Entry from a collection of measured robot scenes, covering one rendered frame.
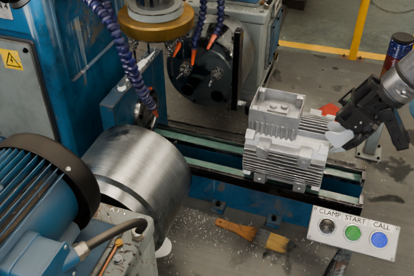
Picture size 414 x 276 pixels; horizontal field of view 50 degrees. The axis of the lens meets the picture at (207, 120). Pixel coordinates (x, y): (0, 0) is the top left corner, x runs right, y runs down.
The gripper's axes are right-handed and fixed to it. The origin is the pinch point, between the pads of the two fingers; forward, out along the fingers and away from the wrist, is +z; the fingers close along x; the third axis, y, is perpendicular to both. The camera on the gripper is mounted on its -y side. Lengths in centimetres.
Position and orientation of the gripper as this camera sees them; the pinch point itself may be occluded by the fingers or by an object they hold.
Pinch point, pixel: (336, 149)
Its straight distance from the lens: 108.8
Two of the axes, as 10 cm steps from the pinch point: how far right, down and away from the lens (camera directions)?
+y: -8.2, -5.7, -0.9
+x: -3.3, 5.9, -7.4
